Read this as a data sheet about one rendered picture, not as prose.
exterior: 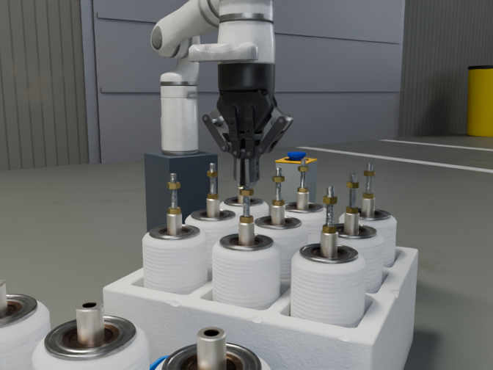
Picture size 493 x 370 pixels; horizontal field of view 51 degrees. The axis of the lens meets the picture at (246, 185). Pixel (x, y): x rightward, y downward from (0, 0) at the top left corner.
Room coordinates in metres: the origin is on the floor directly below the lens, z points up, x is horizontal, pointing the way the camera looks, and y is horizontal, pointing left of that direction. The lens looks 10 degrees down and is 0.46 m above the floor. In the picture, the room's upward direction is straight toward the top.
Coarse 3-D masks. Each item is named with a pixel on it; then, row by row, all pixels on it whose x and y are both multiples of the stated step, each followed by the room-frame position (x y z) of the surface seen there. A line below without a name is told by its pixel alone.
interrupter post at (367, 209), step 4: (364, 200) 0.84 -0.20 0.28; (368, 200) 0.84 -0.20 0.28; (372, 200) 0.84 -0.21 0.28; (364, 204) 0.84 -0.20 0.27; (368, 204) 0.84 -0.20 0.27; (372, 204) 0.84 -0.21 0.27; (364, 208) 0.84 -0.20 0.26; (368, 208) 0.84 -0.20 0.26; (372, 208) 0.84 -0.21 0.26; (364, 212) 0.84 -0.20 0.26; (368, 212) 0.84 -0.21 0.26; (372, 212) 0.84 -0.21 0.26; (364, 216) 0.84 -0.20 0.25; (368, 216) 0.84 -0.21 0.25; (372, 216) 0.84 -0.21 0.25
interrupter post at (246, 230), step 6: (240, 222) 0.68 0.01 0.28; (252, 222) 0.68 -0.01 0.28; (240, 228) 0.68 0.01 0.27; (246, 228) 0.68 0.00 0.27; (252, 228) 0.68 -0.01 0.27; (240, 234) 0.68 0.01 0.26; (246, 234) 0.68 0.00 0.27; (252, 234) 0.68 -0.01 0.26; (240, 240) 0.68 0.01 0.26; (246, 240) 0.68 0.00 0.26; (252, 240) 0.68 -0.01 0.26
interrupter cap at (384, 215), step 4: (360, 208) 0.88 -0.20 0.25; (360, 212) 0.87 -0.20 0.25; (376, 212) 0.86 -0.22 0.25; (380, 212) 0.86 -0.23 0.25; (384, 212) 0.86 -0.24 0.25; (388, 212) 0.85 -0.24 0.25; (360, 216) 0.83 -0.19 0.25; (376, 216) 0.84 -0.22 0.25; (380, 216) 0.83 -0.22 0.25; (384, 216) 0.83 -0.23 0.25; (388, 216) 0.83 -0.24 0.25; (368, 220) 0.81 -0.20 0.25; (372, 220) 0.81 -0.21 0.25; (376, 220) 0.81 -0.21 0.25
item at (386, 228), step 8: (368, 224) 0.80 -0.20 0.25; (376, 224) 0.80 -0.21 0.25; (384, 224) 0.81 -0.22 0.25; (392, 224) 0.82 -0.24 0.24; (384, 232) 0.81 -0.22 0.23; (392, 232) 0.82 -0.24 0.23; (384, 240) 0.81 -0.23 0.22; (392, 240) 0.82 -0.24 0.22; (384, 248) 0.81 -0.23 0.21; (392, 248) 0.82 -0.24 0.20; (384, 256) 0.81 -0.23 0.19; (392, 256) 0.82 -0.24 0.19; (384, 264) 0.81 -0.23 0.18; (392, 264) 0.82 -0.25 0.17
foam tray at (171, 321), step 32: (416, 256) 0.86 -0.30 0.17; (128, 288) 0.70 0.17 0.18; (288, 288) 0.71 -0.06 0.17; (384, 288) 0.70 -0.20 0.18; (160, 320) 0.66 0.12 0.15; (192, 320) 0.64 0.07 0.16; (224, 320) 0.62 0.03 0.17; (256, 320) 0.60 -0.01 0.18; (288, 320) 0.59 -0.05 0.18; (384, 320) 0.60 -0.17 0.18; (160, 352) 0.66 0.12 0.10; (256, 352) 0.60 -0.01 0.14; (288, 352) 0.58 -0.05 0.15; (320, 352) 0.56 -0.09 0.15; (352, 352) 0.54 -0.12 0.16; (384, 352) 0.61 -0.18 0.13
